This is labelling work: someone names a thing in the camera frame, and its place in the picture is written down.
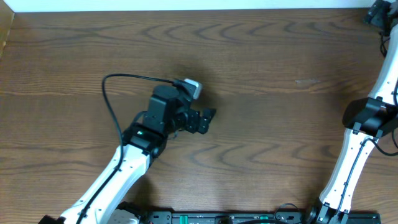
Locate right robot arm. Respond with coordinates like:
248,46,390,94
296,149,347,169
302,0,397,223

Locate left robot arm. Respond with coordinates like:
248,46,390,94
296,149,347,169
40,79,216,224

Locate left camera black cable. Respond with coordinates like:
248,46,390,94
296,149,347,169
76,73,177,224

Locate camera black cable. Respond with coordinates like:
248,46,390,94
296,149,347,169
76,73,177,224
335,136,398,218

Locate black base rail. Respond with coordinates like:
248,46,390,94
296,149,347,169
124,203,382,224

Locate right camera black cable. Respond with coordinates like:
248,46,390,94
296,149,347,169
335,136,398,218

